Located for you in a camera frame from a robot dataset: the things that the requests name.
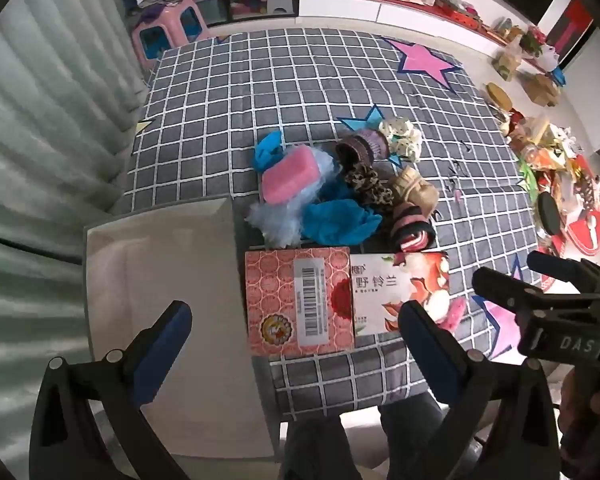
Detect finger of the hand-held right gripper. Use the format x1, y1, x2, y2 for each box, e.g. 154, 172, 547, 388
472, 266, 548, 313
526, 250, 600, 288

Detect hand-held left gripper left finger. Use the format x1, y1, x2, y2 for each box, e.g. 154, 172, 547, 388
28, 300, 193, 480

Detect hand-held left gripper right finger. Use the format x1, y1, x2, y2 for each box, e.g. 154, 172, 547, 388
397, 300, 563, 480

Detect small pink sponge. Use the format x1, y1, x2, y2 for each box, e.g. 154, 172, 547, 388
437, 297, 466, 333

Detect white floral box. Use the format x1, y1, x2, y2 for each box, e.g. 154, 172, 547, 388
349, 251, 453, 336

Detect pink black striped sock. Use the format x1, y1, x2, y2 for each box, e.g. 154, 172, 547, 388
390, 201, 437, 253

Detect red patterned box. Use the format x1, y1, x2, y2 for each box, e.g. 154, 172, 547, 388
245, 246, 356, 358

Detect beige knit roll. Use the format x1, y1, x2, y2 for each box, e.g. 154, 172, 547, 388
385, 166, 440, 216

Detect light blue fluffy cloth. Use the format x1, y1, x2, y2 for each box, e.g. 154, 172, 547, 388
245, 152, 338, 249

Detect leopard print scrunchie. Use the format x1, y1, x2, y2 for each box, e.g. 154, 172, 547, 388
342, 164, 396, 211

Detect white flower scrunchie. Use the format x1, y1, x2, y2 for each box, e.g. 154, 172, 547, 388
378, 117, 423, 162

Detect purple brown knit band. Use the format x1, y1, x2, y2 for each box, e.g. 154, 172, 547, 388
335, 129, 391, 166

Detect large pink sponge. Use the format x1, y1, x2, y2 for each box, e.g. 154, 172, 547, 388
261, 147, 320, 204

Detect person's right hand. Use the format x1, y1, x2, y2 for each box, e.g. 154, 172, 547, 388
560, 377, 600, 461

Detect red round sign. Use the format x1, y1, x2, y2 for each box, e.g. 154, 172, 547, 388
564, 205, 600, 257

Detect pile of colourful toys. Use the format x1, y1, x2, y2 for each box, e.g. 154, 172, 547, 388
500, 110, 600, 201

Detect person's left leg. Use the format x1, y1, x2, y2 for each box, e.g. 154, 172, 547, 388
280, 416, 352, 480

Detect brown cardboard box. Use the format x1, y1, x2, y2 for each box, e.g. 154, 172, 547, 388
522, 74, 561, 107

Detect round wooden board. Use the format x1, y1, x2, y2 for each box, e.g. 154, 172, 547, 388
485, 82, 514, 111

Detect yellow packet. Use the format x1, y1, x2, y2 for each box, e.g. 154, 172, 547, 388
495, 40, 523, 81

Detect red flower plant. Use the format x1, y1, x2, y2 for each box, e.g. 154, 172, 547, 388
522, 27, 548, 54

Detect grey checkered star blanket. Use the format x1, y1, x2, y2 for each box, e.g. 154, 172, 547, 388
112, 27, 546, 421

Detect white low cabinet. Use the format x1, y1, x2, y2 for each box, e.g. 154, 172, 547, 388
300, 0, 531, 63

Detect pink plastic stool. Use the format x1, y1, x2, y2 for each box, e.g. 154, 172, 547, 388
131, 0, 213, 73

